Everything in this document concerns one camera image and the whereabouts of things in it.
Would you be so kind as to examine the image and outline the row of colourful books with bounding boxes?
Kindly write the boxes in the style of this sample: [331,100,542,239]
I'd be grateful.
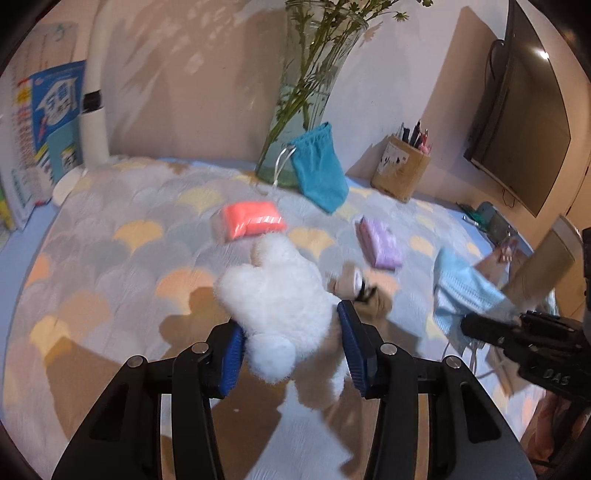
[0,175,14,232]

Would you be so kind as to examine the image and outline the light blue knitted cloth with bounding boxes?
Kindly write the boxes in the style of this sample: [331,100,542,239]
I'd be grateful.
[433,247,518,352]

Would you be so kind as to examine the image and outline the white plush toy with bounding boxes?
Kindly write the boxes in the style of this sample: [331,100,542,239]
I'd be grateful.
[215,233,354,407]

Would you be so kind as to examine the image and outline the cardboard pen holder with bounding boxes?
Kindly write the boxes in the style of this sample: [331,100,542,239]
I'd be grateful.
[370,135,431,203]

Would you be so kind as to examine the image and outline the green flower stems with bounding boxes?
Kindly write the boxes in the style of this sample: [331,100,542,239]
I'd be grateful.
[265,0,435,153]

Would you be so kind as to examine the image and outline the beige wooden post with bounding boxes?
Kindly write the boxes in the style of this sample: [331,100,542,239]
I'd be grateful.
[501,215,580,311]

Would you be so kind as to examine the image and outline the blue book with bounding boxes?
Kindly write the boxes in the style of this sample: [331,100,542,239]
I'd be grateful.
[30,60,88,185]

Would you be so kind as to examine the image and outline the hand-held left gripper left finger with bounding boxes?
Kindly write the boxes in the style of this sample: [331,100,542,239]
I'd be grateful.
[51,322,245,480]

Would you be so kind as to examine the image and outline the small beige plush toy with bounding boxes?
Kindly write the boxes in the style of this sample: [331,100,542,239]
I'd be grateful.
[327,263,393,319]

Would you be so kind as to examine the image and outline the teal drawstring pouch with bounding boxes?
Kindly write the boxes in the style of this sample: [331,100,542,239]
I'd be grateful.
[272,121,349,214]

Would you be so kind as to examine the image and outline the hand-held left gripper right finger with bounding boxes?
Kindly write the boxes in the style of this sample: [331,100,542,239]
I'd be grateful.
[337,300,539,480]

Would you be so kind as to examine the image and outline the orange soft packet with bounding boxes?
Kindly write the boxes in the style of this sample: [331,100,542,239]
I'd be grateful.
[217,200,287,243]

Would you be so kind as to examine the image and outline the person's bare foot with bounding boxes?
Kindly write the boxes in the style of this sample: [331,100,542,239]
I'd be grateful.
[485,233,520,265]

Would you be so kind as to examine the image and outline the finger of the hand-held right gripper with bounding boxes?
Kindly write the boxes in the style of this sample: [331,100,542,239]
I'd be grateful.
[461,311,525,346]

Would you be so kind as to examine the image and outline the glass vase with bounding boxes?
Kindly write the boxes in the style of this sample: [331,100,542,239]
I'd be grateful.
[255,0,370,189]

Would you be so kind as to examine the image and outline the purple soft packet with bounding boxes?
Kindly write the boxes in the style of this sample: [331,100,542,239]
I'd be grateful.
[355,216,404,271]

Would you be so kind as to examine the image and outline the dark flat monitor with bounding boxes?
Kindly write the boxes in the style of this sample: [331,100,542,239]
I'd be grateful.
[463,0,572,219]

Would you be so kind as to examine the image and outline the white desk lamp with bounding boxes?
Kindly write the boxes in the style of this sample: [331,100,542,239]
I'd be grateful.
[52,0,112,206]

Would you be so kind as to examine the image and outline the bunch of pens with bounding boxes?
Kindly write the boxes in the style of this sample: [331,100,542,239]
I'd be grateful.
[396,119,432,153]

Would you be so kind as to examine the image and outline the grey green desk item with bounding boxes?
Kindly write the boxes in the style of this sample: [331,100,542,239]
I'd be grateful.
[459,200,511,243]

